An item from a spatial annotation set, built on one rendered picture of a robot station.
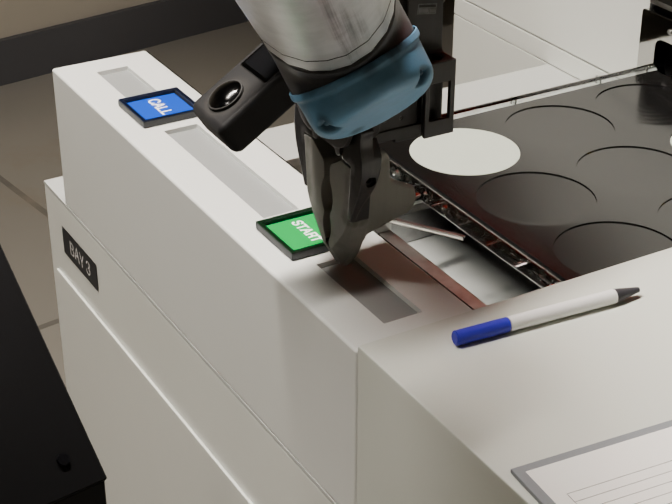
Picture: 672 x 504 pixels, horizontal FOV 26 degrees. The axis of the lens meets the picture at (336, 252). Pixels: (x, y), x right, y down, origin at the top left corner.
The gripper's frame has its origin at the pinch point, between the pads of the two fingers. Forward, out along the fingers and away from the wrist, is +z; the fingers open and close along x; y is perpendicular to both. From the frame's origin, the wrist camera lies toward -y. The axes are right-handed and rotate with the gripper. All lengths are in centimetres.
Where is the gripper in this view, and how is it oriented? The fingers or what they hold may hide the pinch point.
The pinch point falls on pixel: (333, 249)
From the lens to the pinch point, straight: 100.3
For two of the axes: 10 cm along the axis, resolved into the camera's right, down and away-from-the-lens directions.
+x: -5.0, -4.2, 7.6
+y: 8.7, -2.4, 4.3
